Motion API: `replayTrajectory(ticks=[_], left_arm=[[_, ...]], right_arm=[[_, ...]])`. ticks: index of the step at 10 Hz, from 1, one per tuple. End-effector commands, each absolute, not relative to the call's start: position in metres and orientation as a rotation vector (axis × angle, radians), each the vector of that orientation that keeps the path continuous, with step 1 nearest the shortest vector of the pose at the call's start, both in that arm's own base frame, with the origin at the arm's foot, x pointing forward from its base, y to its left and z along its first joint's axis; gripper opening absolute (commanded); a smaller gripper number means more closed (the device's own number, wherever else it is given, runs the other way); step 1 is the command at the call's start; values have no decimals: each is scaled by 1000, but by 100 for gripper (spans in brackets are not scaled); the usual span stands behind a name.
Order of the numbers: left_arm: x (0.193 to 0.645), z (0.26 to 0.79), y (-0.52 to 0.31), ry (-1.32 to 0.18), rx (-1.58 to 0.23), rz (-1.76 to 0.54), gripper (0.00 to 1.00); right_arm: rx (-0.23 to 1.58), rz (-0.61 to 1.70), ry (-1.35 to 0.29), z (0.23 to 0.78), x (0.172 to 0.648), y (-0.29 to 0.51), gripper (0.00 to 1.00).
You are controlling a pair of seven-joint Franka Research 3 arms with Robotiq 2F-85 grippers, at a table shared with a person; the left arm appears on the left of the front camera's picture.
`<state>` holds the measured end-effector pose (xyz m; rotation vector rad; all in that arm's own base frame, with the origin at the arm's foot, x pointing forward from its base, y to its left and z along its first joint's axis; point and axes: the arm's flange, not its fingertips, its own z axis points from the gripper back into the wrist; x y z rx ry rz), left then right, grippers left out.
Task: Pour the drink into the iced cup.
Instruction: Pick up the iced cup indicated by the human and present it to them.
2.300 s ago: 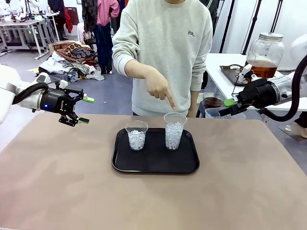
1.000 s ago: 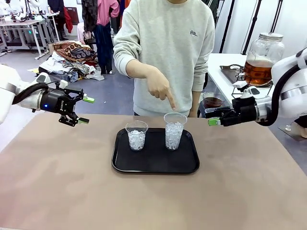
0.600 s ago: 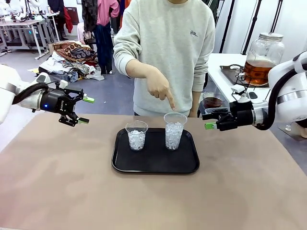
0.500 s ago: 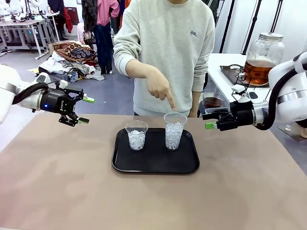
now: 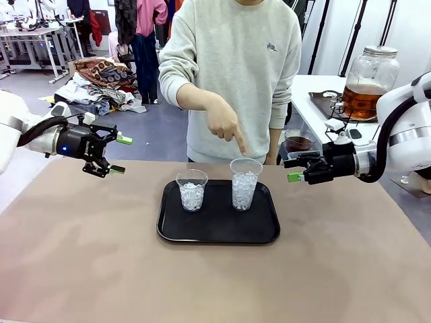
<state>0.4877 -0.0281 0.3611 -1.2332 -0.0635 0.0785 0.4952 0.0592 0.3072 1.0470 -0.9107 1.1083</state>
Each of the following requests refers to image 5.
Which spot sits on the red hanging garment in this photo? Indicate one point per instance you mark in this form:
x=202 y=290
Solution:
x=97 y=30

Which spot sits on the person's left forearm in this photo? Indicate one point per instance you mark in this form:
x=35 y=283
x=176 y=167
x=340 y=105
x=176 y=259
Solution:
x=274 y=145

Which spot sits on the brown patterned cloth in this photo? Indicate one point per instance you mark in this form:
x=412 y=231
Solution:
x=104 y=72

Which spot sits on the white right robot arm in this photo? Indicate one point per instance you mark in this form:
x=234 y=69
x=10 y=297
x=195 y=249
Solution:
x=404 y=111

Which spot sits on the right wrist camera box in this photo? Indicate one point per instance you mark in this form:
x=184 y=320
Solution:
x=335 y=125

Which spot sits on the person's right forearm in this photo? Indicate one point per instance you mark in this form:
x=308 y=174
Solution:
x=193 y=97

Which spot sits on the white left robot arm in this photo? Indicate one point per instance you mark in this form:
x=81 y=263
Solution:
x=10 y=134

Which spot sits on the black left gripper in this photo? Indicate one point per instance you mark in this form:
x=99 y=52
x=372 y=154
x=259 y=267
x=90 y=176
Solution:
x=75 y=141

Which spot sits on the tall clear cup with ice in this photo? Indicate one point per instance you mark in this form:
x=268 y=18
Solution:
x=243 y=192

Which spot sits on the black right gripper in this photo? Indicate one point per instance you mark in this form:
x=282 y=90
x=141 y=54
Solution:
x=338 y=159

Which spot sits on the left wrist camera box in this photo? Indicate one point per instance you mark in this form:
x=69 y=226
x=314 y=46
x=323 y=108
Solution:
x=89 y=118

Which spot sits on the white side table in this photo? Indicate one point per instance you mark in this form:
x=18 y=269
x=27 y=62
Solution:
x=303 y=111

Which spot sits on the pile of mixed clothes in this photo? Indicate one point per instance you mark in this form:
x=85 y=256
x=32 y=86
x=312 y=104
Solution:
x=91 y=96

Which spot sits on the pink hanging garment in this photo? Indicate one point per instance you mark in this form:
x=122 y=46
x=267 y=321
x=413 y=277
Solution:
x=148 y=17

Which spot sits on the black plastic tray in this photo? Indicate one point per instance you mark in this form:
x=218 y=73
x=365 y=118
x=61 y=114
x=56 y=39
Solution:
x=215 y=226

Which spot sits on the white workshop desk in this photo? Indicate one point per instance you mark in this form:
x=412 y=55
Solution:
x=30 y=32

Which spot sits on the glass bowl with dark liquid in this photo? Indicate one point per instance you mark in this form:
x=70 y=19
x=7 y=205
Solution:
x=299 y=143

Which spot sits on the person's right hand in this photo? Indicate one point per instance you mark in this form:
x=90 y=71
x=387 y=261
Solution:
x=222 y=121

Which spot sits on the black light stand leg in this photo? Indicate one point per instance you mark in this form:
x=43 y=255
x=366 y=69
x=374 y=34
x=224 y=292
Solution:
x=320 y=33
x=354 y=33
x=389 y=20

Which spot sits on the glass drink dispenser jar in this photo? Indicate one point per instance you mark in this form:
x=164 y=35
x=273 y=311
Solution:
x=367 y=84

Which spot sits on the person in grey sweatshirt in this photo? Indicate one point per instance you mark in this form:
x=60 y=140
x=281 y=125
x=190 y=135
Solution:
x=235 y=67

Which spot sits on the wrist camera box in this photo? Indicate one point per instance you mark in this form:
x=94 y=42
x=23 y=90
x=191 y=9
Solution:
x=335 y=125
x=89 y=118

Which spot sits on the short clear cup with ice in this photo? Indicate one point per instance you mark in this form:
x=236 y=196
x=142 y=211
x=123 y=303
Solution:
x=192 y=198

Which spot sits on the dark blue hanging garment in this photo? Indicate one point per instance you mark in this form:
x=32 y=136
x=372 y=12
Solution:
x=144 y=67

